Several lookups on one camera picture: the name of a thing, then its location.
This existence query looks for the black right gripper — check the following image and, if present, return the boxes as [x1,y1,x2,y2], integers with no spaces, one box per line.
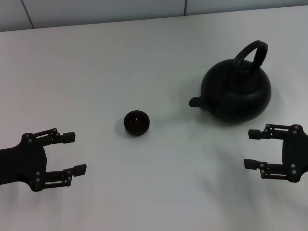
[243,123,308,183]

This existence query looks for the black teapot with arched handle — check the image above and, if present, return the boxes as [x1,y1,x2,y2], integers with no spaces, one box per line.
[189,39,272,125]

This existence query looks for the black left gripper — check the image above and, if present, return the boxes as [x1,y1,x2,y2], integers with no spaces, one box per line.
[0,128,88,193]

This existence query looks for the small dark teacup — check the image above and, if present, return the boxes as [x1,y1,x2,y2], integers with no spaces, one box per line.
[123,110,150,137]

